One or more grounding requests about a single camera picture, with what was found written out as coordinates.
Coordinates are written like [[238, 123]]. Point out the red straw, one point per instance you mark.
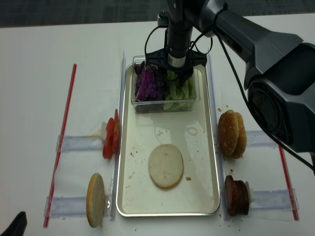
[[289, 186], [52, 187]]

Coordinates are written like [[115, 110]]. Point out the front meat patty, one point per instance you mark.
[[232, 195]]

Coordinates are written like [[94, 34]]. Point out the rear meat patty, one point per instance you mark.
[[243, 198]]

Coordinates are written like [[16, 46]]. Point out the front tomato slice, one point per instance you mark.
[[108, 141]]

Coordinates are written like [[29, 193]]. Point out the back tomato slice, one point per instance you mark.
[[115, 131]]

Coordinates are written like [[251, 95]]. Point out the left upper clear rail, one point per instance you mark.
[[68, 143]]

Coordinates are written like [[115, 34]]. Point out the sesame bun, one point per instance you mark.
[[228, 129], [242, 138]]

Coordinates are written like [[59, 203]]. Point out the black object bottom left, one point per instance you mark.
[[17, 226]]

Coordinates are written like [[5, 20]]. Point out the tomato slice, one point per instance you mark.
[[108, 141], [115, 131]]

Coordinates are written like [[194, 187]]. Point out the right long clear divider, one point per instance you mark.
[[214, 121]]

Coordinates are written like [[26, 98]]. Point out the rear sesame bun top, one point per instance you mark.
[[242, 138]]

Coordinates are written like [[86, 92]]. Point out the left red straw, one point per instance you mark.
[[52, 187]]

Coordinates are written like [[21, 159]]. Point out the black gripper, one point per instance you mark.
[[164, 61]]

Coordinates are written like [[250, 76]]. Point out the clear plastic salad box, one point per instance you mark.
[[138, 60]]

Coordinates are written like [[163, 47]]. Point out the purple cabbage shreds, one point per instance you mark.
[[148, 88]]

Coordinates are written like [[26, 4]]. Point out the right lower clear rail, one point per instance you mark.
[[273, 199]]

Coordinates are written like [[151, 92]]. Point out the white block by tomato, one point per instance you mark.
[[103, 131]]

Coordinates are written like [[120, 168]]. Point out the upright bun half left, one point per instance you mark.
[[95, 200]]

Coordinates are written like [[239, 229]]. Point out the clear rail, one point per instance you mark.
[[65, 207], [257, 138], [273, 199], [68, 143]]

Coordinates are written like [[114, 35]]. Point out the cream metal tray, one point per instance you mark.
[[191, 132]]

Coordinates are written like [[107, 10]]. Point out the meat patty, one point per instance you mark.
[[243, 198], [232, 195]]

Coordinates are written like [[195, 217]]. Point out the left lower clear rail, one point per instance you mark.
[[65, 207]]

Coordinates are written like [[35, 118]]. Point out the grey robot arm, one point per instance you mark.
[[279, 83]]

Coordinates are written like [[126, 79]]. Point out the right red straw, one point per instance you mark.
[[289, 186]]

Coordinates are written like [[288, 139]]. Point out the front sesame bun top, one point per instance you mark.
[[228, 129]]

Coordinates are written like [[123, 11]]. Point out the bun bottom on tray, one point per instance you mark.
[[166, 166]]

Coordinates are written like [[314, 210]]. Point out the green lettuce pile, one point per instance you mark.
[[175, 91]]

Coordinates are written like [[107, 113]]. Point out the right upper clear rail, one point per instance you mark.
[[257, 138]]

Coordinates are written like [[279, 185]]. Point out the white block by patties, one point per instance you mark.
[[249, 193]]

